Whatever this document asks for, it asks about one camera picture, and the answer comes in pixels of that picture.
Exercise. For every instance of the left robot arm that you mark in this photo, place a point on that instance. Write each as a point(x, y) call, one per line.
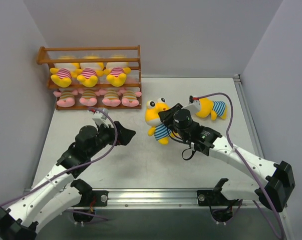
point(61, 188)

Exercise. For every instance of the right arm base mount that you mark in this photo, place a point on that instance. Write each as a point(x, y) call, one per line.
point(205, 198)

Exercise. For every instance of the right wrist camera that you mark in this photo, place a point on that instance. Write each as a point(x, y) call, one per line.
point(194, 105)

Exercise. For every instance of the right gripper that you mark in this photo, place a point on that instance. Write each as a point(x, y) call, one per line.
point(168, 118)

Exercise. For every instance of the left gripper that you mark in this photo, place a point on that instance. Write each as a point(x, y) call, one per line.
point(116, 133)

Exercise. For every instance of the yellow plush red stripes top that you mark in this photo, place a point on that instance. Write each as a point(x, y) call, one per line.
point(89, 72)

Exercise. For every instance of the pink plush face-down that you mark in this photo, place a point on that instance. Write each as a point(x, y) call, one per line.
point(88, 96)

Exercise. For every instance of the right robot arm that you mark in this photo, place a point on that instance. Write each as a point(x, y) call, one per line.
point(275, 181)

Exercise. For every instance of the wooden three-tier shelf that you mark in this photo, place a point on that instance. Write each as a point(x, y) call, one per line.
point(132, 54)

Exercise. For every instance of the aluminium front rail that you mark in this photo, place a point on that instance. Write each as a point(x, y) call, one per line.
point(150, 197)

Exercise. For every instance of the pink plush blue stripes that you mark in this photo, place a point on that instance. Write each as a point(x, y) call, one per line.
point(129, 96)

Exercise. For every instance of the pink plush orange stripes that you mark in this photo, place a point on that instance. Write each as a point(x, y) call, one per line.
point(65, 98)
point(110, 96)

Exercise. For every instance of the aluminium rail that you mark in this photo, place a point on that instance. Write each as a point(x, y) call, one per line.
point(248, 116)
point(150, 197)

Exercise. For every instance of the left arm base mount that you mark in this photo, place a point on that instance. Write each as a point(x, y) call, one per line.
point(98, 198)

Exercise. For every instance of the aluminium right rail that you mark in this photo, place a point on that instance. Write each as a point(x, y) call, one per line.
point(248, 116)

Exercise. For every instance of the yellow plush red stripes front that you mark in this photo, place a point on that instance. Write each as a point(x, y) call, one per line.
point(116, 72)

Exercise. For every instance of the yellow plush blue stripes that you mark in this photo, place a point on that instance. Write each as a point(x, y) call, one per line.
point(157, 129)

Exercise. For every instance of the yellow plush red stripes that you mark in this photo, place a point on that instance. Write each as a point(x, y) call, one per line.
point(89, 72)
point(63, 73)
point(116, 72)

